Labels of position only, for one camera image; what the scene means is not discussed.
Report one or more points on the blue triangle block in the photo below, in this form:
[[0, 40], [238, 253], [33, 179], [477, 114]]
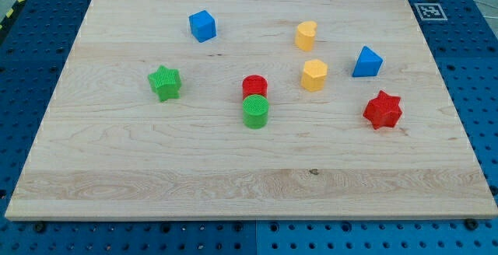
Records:
[[368, 63]]

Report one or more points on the light wooden board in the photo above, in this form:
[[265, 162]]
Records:
[[109, 150]]

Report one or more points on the red star block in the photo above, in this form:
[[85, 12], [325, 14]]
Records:
[[383, 110]]

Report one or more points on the yellow heart block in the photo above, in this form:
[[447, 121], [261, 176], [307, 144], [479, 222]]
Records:
[[305, 35]]

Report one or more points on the red cylinder block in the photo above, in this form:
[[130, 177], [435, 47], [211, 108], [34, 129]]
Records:
[[254, 84]]

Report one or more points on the yellow black hazard tape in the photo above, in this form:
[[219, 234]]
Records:
[[12, 14]]

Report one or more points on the green cylinder block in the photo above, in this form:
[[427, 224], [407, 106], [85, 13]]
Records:
[[255, 111]]

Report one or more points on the yellow hexagon block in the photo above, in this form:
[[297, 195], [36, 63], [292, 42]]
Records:
[[314, 74]]

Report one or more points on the green star block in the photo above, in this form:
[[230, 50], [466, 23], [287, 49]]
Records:
[[165, 83]]

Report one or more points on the white fiducial marker tag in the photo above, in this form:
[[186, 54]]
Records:
[[430, 12]]

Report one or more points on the blue cube block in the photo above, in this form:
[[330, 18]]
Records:
[[203, 26]]

